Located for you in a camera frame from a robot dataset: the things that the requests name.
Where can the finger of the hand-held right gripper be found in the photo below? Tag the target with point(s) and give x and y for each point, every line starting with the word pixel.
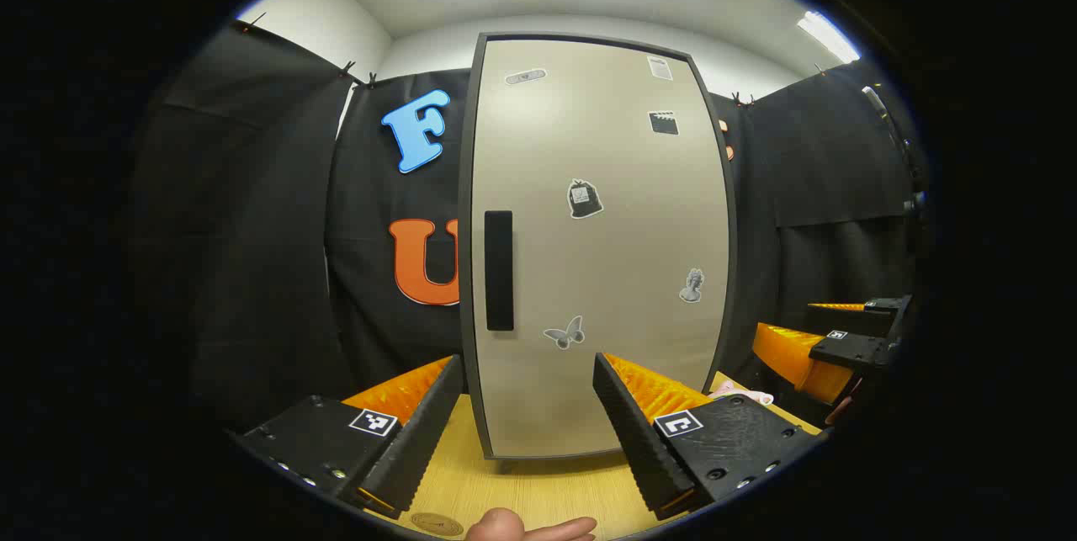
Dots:
pixel 888 305
pixel 854 349

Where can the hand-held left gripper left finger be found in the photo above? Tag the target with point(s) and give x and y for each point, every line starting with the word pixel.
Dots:
pixel 421 440

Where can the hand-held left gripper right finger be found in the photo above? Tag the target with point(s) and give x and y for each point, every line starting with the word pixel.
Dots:
pixel 635 440

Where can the round brown coaster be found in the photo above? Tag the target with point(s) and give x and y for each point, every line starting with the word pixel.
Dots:
pixel 437 523

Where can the green pink plush toy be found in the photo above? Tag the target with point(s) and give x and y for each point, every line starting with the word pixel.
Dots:
pixel 745 395

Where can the black backdrop cloth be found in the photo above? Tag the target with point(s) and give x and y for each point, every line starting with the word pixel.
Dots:
pixel 252 230

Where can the narrow ceiling light panel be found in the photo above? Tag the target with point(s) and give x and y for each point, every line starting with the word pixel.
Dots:
pixel 829 36

